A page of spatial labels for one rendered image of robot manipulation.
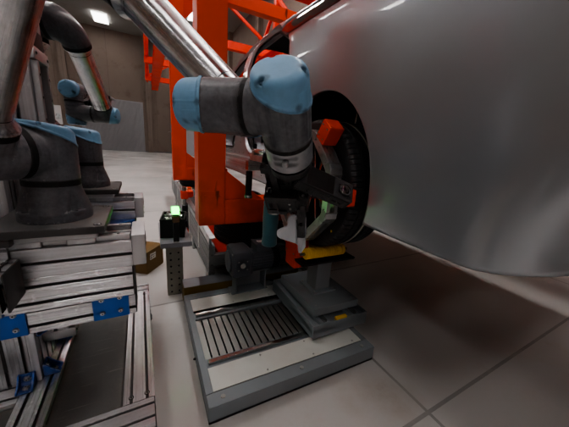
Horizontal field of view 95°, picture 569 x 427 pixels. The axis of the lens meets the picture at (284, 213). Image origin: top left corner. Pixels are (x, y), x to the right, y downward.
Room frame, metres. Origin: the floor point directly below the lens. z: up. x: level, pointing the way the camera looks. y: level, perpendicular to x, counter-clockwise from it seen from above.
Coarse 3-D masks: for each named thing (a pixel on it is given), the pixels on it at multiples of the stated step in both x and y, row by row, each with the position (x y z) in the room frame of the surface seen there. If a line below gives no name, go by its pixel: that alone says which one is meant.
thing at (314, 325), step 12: (276, 288) 1.52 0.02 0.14; (288, 300) 1.38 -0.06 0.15; (300, 312) 1.25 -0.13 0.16; (336, 312) 1.30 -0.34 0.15; (348, 312) 1.28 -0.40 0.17; (360, 312) 1.32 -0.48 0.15; (312, 324) 1.15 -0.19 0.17; (324, 324) 1.16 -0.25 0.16; (336, 324) 1.20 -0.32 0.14; (348, 324) 1.24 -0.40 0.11; (312, 336) 1.13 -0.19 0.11
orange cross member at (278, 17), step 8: (184, 0) 3.38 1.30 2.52; (232, 0) 3.58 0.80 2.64; (240, 0) 3.63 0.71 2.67; (248, 0) 3.67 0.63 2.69; (256, 0) 3.72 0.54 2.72; (184, 8) 3.38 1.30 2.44; (232, 8) 3.70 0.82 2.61; (240, 8) 3.68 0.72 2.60; (248, 8) 3.68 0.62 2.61; (256, 8) 3.72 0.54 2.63; (264, 8) 3.77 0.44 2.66; (272, 8) 3.82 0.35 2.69; (280, 8) 3.87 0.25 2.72; (184, 16) 3.38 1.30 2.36; (264, 16) 3.83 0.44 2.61; (272, 16) 3.82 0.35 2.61; (280, 16) 3.88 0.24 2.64; (288, 16) 3.93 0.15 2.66
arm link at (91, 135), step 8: (72, 128) 1.02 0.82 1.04; (80, 128) 1.05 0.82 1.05; (80, 136) 1.02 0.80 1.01; (88, 136) 1.04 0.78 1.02; (96, 136) 1.07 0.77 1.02; (80, 144) 1.02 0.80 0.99; (88, 144) 1.04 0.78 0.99; (96, 144) 1.06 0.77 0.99; (80, 152) 1.02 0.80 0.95; (88, 152) 1.03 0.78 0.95; (96, 152) 1.06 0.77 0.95; (80, 160) 1.02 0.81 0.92; (88, 160) 1.03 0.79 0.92; (96, 160) 1.05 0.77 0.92
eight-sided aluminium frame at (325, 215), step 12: (312, 132) 1.25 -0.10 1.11; (324, 156) 1.16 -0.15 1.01; (336, 156) 1.17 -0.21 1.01; (324, 168) 1.15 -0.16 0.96; (336, 168) 1.12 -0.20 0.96; (324, 204) 1.12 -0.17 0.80; (288, 216) 1.50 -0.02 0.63; (324, 216) 1.11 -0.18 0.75; (312, 228) 1.18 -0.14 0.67; (324, 228) 1.18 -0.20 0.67
